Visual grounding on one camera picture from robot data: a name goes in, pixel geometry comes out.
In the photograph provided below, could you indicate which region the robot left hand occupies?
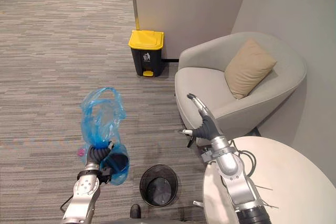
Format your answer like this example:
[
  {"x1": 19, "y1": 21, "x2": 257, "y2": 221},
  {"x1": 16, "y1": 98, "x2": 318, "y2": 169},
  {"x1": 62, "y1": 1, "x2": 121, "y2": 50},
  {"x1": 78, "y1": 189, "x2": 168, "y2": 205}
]
[{"x1": 85, "y1": 141, "x2": 116, "y2": 168}]

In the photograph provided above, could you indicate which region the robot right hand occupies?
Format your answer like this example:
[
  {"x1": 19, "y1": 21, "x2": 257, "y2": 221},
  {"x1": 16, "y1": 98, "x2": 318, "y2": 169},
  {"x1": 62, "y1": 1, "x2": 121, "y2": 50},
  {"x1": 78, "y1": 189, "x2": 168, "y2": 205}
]
[{"x1": 179, "y1": 93, "x2": 224, "y2": 142}]

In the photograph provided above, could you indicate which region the blue plastic rubbish bag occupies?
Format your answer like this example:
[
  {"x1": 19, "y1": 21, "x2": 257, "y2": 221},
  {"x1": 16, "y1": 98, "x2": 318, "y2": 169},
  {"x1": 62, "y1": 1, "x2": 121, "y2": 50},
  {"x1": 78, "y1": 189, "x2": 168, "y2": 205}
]
[{"x1": 77, "y1": 87, "x2": 130, "y2": 186}]

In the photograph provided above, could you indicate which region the small black mesh bin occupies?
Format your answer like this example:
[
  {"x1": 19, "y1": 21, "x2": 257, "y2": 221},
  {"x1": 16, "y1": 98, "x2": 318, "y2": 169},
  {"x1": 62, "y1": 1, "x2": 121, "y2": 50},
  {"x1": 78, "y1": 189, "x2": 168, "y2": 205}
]
[{"x1": 139, "y1": 164, "x2": 179, "y2": 207}]

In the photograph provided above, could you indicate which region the black trash can yellow lid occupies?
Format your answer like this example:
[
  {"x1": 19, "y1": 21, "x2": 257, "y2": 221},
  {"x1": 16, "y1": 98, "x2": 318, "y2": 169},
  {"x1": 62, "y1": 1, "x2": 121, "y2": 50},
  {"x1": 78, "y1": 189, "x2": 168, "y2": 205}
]
[{"x1": 128, "y1": 30, "x2": 164, "y2": 78}]

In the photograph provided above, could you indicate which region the round white tea table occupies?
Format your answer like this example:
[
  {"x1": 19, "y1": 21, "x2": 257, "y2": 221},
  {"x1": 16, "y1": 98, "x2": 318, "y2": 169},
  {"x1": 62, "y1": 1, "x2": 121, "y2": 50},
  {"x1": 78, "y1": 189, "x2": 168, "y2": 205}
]
[{"x1": 202, "y1": 136, "x2": 336, "y2": 224}]

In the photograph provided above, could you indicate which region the light grey armchair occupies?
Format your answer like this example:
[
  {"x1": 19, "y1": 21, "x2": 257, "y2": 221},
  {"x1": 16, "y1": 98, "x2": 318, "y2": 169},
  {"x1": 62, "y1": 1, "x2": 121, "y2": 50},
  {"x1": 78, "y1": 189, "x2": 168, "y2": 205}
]
[{"x1": 174, "y1": 31, "x2": 307, "y2": 148}]

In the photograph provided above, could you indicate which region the dark robot foot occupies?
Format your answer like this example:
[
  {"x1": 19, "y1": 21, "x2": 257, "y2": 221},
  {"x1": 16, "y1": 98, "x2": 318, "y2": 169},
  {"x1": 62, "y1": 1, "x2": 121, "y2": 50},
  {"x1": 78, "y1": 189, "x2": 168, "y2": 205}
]
[{"x1": 130, "y1": 204, "x2": 142, "y2": 219}]

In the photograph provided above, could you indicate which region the beige cushion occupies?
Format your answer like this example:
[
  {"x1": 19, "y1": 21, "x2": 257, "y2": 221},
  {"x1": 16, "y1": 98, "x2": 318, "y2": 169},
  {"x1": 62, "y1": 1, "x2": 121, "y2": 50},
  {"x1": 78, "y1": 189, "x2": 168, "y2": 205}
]
[{"x1": 224, "y1": 38, "x2": 278, "y2": 100}]

